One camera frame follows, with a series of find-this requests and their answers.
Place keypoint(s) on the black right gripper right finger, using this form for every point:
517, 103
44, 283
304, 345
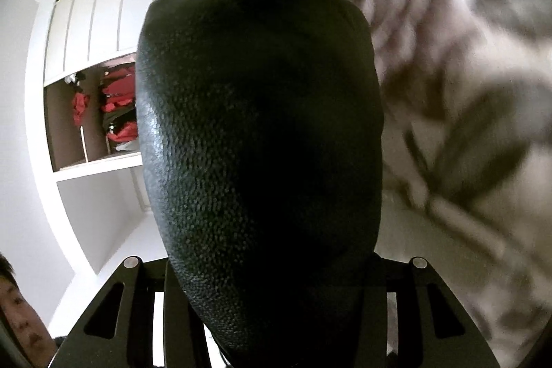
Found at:
434, 329

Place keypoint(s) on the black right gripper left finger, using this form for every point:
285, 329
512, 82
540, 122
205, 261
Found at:
117, 328

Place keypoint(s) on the black leather jacket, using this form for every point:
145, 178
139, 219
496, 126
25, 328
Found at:
260, 128

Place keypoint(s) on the red clothes in wardrobe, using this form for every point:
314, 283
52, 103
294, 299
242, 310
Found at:
116, 98

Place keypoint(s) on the person's face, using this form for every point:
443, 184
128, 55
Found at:
29, 329

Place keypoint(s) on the white grey floral blanket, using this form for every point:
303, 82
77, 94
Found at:
466, 89

